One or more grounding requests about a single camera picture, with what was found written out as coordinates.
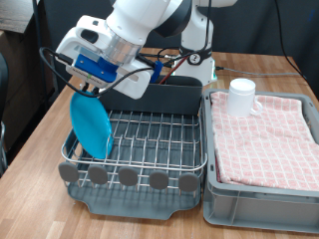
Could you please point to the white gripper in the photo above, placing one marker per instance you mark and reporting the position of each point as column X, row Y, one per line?
column 71, row 43

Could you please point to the blue plastic plate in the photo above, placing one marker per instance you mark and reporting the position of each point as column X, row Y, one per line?
column 89, row 126

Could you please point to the red wooden spoon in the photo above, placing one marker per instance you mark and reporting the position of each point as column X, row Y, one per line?
column 171, row 69

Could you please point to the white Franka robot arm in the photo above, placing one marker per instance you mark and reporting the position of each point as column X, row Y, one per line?
column 139, row 16

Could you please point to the brown cardboard box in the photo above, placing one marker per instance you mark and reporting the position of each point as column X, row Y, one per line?
column 16, row 83

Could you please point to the black metal pole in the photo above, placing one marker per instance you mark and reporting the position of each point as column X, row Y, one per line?
column 39, row 33

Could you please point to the black chair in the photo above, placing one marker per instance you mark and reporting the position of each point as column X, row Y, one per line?
column 2, row 86

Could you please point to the dark grey cutlery holder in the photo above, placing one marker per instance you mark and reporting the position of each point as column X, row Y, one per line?
column 176, row 98

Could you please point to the wooden shelf board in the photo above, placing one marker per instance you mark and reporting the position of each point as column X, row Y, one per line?
column 13, row 13

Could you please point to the grey plastic drain tray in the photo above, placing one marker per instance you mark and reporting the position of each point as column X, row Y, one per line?
column 133, row 207

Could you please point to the white plastic mug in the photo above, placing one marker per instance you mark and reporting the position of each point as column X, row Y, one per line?
column 240, row 99

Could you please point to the pink checkered towel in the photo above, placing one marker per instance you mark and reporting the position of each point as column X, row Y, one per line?
column 265, row 139

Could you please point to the grey plastic crate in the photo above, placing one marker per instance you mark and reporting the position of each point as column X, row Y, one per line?
column 265, row 212

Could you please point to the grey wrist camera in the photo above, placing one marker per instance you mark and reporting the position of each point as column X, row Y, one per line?
column 88, row 78

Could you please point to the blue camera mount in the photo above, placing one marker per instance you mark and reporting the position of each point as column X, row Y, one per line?
column 96, row 68

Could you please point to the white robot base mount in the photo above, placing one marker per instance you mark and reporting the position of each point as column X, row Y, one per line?
column 201, row 71

